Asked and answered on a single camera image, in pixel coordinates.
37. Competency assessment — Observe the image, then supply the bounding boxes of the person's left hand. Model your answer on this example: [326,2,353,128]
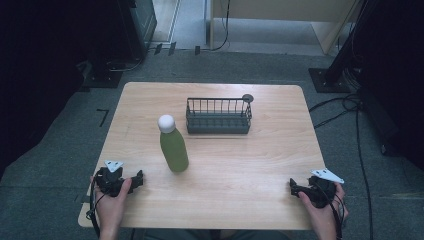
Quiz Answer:
[90,176,134,232]

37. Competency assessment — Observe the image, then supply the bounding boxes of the dark grey wire basket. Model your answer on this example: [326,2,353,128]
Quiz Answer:
[185,93,255,135]

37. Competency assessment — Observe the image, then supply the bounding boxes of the black metal stand with base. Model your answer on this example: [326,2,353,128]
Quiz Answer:
[307,0,382,94]

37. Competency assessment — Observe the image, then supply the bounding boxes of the thin black hanging cable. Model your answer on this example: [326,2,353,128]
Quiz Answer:
[211,0,232,52]

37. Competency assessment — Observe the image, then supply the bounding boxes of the light wooden furniture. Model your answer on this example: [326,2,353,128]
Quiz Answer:
[209,0,363,56]

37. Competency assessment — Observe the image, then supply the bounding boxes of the left hand-held gripper cable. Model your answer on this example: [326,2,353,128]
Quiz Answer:
[85,169,102,239]

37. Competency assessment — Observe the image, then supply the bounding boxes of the person's right hand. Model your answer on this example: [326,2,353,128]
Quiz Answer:
[297,182,350,232]

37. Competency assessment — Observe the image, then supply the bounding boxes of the black flat stand base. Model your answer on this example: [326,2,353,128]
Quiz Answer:
[81,59,125,90]

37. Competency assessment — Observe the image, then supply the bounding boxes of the green bottle with white cap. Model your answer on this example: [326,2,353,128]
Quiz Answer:
[157,114,190,174]

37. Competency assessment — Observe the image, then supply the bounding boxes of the right hand-held gripper cable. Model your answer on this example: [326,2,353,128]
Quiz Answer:
[313,181,346,240]

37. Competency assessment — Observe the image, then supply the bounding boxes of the black equipment cabinet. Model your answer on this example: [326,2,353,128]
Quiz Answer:
[116,0,158,62]

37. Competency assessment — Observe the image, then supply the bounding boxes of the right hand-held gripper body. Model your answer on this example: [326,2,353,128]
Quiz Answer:
[299,167,345,210]

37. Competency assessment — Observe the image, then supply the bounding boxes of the black floor cables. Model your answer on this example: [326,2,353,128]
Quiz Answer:
[308,66,376,240]

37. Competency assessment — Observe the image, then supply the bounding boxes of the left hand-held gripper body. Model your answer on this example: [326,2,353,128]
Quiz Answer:
[95,160,135,198]

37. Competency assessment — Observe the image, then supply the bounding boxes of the hand-held gripper cable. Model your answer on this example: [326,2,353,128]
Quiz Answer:
[313,181,346,240]
[85,169,102,239]

